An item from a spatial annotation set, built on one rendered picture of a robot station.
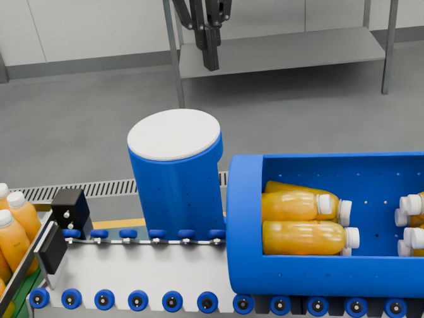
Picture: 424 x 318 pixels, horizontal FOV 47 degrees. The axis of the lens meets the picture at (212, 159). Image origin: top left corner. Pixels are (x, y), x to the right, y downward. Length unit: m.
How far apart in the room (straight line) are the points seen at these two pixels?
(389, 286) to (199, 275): 0.43
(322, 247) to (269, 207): 0.13
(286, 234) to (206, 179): 0.53
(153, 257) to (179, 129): 0.43
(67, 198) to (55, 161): 2.13
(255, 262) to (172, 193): 0.57
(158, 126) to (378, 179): 0.69
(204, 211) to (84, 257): 0.40
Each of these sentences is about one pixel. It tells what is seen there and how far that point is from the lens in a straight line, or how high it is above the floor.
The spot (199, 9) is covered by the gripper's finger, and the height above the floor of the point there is 1.55.
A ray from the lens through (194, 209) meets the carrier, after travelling 1.47.
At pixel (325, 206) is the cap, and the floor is 1.15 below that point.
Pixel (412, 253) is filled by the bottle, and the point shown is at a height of 1.00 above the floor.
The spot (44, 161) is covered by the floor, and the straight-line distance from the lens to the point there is 3.53.
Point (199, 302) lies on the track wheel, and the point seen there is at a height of 0.97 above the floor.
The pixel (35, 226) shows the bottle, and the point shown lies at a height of 0.99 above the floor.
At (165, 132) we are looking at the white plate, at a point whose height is 1.04.
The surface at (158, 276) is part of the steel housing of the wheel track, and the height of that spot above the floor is 0.93.
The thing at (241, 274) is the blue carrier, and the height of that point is 1.09.
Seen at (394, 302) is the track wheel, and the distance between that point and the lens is 1.07.
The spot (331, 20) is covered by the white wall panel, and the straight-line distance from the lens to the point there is 4.48.
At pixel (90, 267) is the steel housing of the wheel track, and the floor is 0.93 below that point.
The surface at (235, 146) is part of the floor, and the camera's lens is 3.26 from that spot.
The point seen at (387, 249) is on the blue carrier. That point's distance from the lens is 1.18.
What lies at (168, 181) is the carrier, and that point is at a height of 0.96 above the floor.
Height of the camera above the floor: 1.79
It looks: 34 degrees down
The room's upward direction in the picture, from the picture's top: 7 degrees counter-clockwise
